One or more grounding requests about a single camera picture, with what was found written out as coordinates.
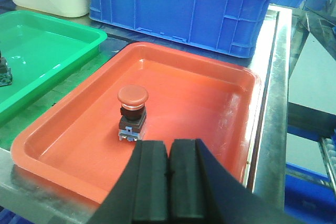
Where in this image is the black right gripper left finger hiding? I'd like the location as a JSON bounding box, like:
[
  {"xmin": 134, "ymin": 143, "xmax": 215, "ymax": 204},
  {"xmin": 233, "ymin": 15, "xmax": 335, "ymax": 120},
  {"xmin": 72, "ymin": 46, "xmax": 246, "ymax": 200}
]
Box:
[{"xmin": 88, "ymin": 141, "xmax": 168, "ymax": 223}]

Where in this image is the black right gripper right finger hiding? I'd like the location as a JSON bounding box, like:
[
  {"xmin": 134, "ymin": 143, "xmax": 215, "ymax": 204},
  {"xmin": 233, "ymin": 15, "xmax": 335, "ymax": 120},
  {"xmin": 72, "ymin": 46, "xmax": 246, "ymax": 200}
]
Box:
[{"xmin": 170, "ymin": 139, "xmax": 297, "ymax": 223}]

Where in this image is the red mushroom push button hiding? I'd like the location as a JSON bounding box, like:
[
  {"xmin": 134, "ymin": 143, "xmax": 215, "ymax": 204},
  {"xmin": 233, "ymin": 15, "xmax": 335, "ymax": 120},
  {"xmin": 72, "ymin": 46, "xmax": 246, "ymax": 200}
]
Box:
[{"xmin": 117, "ymin": 84, "xmax": 149, "ymax": 142}]

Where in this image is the red plastic tray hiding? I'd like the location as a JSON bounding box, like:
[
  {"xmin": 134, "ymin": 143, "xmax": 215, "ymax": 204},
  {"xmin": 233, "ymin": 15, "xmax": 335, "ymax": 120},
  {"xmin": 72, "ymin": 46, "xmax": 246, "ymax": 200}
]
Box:
[{"xmin": 10, "ymin": 42, "xmax": 260, "ymax": 203}]

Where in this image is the steel trolley cart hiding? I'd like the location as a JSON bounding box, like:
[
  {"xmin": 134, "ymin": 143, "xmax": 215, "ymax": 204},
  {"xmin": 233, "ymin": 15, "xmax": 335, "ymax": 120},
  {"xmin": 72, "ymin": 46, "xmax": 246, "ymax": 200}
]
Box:
[{"xmin": 1, "ymin": 6, "xmax": 291, "ymax": 223}]

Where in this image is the green plastic tray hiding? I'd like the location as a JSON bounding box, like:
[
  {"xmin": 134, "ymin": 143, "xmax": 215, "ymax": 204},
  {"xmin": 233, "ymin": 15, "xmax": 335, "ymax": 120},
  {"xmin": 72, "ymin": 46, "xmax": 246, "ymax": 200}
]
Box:
[{"xmin": 1, "ymin": 10, "xmax": 107, "ymax": 124}]

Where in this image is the lower stacked blue crate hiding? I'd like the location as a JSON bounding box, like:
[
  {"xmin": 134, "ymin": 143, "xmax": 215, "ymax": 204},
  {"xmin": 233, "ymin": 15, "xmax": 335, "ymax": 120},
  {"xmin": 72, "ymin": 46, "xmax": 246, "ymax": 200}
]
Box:
[{"xmin": 90, "ymin": 0, "xmax": 271, "ymax": 58}]

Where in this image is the green push button switch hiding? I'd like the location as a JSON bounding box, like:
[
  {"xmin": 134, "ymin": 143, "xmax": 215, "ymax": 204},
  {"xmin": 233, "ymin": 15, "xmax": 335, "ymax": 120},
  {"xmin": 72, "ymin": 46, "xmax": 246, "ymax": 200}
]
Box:
[{"xmin": 0, "ymin": 54, "xmax": 13, "ymax": 87}]

